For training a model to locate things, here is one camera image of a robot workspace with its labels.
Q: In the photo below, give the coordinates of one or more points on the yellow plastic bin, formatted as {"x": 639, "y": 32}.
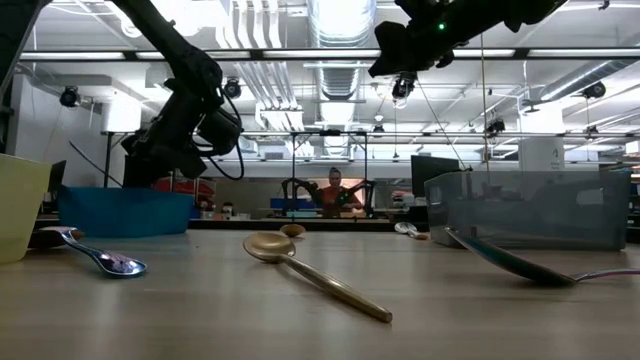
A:
{"x": 20, "y": 210}

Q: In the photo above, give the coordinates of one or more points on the background black robot arm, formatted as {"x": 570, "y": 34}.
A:
{"x": 365, "y": 192}
{"x": 297, "y": 190}

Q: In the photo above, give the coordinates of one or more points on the red storage rack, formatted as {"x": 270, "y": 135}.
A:
{"x": 200, "y": 189}

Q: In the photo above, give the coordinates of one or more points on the teal plastic bin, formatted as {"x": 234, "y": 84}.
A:
{"x": 125, "y": 212}

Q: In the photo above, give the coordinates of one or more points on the black monitor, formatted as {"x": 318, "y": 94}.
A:
{"x": 57, "y": 172}
{"x": 434, "y": 172}

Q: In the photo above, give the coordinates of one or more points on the horizontal overhead beam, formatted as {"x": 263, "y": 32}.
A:
{"x": 300, "y": 53}

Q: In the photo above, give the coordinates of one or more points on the blue background bin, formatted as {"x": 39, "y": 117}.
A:
{"x": 290, "y": 203}

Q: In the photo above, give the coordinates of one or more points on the white pillar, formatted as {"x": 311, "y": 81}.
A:
{"x": 542, "y": 152}

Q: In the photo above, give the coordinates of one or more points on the person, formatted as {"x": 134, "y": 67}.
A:
{"x": 336, "y": 195}

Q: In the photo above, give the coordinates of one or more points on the grey plastic bin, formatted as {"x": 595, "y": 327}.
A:
{"x": 530, "y": 210}

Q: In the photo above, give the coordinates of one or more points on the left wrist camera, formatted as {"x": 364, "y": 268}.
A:
{"x": 220, "y": 131}

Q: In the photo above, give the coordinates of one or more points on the black ceiling camera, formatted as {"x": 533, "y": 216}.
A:
{"x": 70, "y": 96}
{"x": 495, "y": 126}
{"x": 594, "y": 90}
{"x": 403, "y": 86}
{"x": 233, "y": 88}

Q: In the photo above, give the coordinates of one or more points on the black station frame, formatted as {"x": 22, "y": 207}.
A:
{"x": 293, "y": 160}
{"x": 107, "y": 160}

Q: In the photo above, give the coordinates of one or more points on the silver ventilation duct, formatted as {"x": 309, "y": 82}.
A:
{"x": 342, "y": 20}

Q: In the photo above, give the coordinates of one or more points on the black aluminium table frame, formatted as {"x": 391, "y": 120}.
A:
{"x": 340, "y": 225}

